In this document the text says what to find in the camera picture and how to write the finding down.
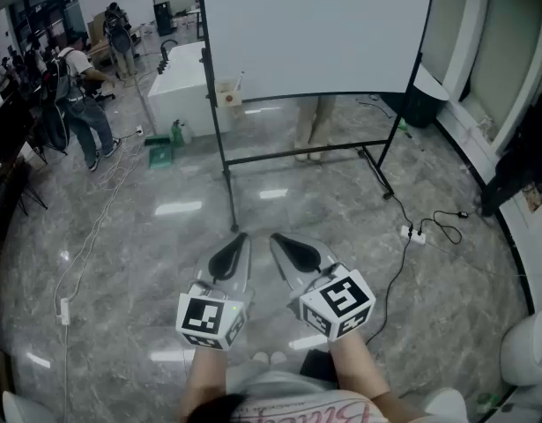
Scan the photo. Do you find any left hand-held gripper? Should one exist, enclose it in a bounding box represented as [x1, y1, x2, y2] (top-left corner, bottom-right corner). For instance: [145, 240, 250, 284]
[175, 232, 256, 352]

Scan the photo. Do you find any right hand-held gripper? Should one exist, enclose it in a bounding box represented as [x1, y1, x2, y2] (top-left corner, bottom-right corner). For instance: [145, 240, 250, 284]
[270, 232, 377, 342]

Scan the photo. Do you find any small wooden box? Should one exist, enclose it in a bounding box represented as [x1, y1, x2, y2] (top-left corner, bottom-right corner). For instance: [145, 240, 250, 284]
[214, 78, 244, 108]

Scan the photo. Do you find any person's right forearm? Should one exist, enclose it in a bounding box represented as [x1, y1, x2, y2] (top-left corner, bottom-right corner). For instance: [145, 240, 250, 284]
[326, 331, 428, 423]

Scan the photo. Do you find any person's left forearm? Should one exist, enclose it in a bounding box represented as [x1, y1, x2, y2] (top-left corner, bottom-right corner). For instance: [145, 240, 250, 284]
[180, 345, 231, 423]

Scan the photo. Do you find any green box on floor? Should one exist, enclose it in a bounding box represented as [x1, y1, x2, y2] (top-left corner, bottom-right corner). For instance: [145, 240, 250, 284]
[147, 145, 175, 170]

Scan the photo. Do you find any white whiteboard on black stand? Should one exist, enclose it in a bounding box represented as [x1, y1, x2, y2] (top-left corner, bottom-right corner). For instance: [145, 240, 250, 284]
[194, 0, 437, 233]

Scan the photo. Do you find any black waist pouch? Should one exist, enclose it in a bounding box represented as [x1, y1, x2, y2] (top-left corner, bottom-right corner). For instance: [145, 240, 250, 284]
[299, 348, 338, 381]

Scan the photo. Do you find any green bottle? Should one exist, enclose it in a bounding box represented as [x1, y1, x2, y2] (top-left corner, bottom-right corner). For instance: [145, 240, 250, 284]
[169, 119, 186, 147]

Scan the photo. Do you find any person's white printed shirt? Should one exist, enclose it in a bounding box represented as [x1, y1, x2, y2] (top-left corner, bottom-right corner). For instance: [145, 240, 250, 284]
[226, 366, 393, 423]

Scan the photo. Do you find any white rectangular cabinet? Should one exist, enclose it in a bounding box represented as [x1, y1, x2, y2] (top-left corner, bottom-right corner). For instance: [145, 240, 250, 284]
[146, 41, 232, 138]

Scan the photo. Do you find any black trash bin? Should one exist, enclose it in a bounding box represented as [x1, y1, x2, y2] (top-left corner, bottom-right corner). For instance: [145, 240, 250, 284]
[402, 84, 440, 130]

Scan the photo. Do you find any black curved fixture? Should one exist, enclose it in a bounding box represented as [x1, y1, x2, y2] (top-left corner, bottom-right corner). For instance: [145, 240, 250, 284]
[157, 40, 179, 76]

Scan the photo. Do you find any black tall cabinet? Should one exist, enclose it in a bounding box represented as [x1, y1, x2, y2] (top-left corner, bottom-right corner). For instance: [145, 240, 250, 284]
[153, 1, 174, 38]

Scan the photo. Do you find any white round stool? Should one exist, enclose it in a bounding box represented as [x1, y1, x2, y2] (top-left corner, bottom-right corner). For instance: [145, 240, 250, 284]
[499, 309, 542, 388]

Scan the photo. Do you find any black power cable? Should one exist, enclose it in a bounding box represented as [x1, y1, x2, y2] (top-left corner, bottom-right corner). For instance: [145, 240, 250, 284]
[365, 234, 413, 347]

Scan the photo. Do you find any green broom with metal handle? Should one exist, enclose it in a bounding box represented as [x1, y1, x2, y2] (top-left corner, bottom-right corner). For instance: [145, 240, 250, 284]
[133, 75, 171, 147]

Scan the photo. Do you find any white floor cable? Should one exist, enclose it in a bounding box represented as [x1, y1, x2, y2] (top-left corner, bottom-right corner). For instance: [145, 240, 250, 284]
[53, 134, 145, 325]

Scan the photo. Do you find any black cable with adapter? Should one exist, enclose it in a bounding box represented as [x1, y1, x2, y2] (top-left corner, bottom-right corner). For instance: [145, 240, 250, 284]
[418, 209, 471, 246]

